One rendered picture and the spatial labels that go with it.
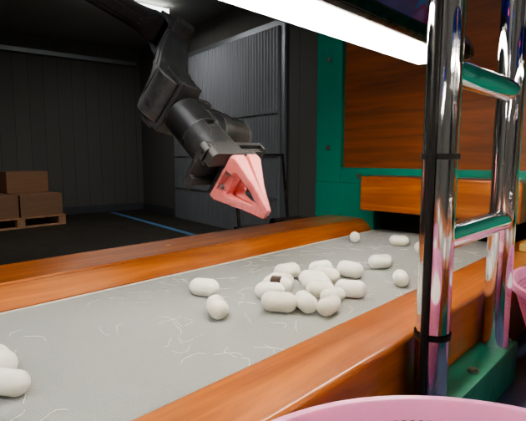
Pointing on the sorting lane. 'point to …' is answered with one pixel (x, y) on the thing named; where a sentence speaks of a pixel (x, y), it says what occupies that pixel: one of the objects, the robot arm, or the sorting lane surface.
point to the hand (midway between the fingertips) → (262, 210)
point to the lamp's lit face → (338, 26)
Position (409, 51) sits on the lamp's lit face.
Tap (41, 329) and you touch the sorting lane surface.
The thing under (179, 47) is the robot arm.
